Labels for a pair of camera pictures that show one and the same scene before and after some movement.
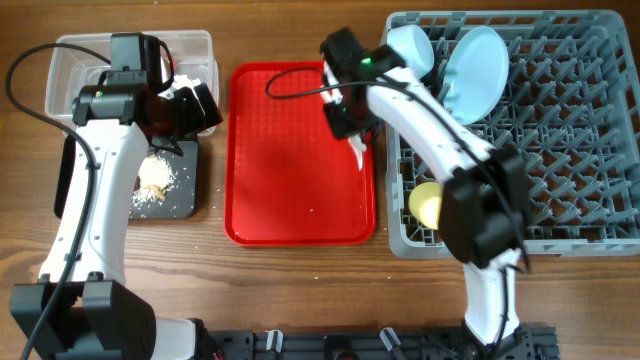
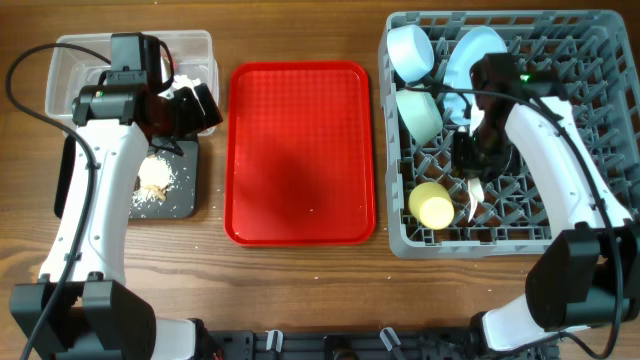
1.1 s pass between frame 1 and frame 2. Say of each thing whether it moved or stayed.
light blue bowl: stayed
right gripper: moved
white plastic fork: moved
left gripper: stayed
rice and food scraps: stayed
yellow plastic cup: stayed
